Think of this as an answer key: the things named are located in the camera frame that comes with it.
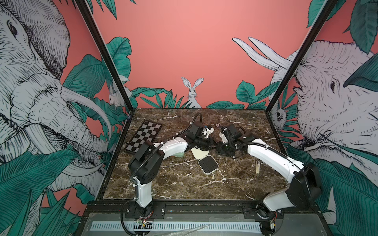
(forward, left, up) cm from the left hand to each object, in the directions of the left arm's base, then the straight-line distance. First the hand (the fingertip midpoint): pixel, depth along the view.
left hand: (221, 145), depth 82 cm
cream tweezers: (-9, -23, -14) cm, 28 cm away
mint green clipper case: (+2, +25, -13) cm, 28 cm away
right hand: (-2, +4, -1) cm, 5 cm away
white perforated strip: (-35, +26, -15) cm, 46 cm away
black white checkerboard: (+21, +48, -13) cm, 54 cm away
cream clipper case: (-4, +7, -14) cm, 16 cm away
